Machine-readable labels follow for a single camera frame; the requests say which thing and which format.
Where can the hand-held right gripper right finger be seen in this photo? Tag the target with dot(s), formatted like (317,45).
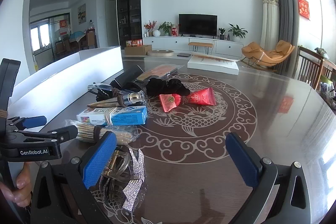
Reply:
(242,161)

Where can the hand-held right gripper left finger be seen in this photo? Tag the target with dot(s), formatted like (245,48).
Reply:
(99,159)

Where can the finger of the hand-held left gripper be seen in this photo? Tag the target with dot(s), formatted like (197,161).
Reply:
(34,121)
(65,133)

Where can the bundle of wooden cotton swabs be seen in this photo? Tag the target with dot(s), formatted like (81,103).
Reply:
(86,130)

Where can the gold cosmetic tube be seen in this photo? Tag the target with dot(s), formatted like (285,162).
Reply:
(105,103)

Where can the eyelash curler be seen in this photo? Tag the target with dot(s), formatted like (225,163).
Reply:
(101,87)

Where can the black cardboard box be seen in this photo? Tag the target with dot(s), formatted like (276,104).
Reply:
(128,75)

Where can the black velvet scrunchie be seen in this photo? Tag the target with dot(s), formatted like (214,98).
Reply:
(160,87)

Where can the person's left hand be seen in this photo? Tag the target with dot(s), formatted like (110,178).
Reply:
(22,184)

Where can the clear hair claw clip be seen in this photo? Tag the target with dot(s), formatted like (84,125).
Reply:
(115,163)

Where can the rhinestone hair clip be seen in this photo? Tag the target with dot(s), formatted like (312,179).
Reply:
(136,169)

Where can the blue and white toothpaste box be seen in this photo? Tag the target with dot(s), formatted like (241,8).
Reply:
(126,115)

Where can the white foam board partition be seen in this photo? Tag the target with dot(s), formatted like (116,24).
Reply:
(65,74)

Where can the red foil sachet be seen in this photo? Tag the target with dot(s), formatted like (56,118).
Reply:
(170,102)
(202,98)

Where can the wooden dining table set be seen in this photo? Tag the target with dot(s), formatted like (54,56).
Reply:
(76,41)

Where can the red door poster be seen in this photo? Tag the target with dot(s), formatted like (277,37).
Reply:
(64,27)

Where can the white flat box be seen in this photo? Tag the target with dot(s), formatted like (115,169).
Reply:
(210,66)

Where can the clear plastic bag with orange sheets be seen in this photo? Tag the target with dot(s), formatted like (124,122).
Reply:
(160,71)

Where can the orange rocking chair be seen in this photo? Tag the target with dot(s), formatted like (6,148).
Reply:
(265,54)

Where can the brown cardboard box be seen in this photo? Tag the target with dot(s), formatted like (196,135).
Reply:
(137,50)

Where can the orange snack boxes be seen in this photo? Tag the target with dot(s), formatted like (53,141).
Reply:
(134,43)

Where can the wooden chair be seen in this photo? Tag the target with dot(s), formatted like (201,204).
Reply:
(311,66)

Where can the dark flat floor pad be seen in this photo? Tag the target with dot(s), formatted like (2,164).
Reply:
(183,55)

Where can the beige floor cushion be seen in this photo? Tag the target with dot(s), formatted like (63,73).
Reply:
(160,53)

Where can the wooden bench with metal legs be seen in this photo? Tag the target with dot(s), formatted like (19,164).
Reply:
(200,44)

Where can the large leafy potted plant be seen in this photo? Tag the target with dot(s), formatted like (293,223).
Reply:
(237,32)

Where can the small potted plant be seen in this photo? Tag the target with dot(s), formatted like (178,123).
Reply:
(222,33)

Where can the white round vase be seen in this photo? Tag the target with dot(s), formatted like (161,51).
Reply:
(156,33)

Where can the red flowers in vase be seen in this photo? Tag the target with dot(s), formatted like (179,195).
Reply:
(149,27)

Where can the white television cabinet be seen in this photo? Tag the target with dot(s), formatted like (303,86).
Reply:
(170,43)

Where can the dark glass display cabinet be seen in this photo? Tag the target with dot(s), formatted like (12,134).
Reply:
(129,11)

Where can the black television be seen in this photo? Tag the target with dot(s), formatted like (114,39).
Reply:
(198,24)

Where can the standing air conditioner with cover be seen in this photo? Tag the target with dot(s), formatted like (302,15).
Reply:
(270,19)

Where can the green potted plant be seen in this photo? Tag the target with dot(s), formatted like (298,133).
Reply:
(166,27)

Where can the red gift box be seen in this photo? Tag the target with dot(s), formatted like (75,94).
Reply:
(174,31)

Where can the grey curtain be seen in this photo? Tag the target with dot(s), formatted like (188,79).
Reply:
(284,16)

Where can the framed wall painting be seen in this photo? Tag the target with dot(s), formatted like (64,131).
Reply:
(82,14)

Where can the red wall hanging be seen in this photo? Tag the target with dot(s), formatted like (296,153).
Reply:
(303,8)

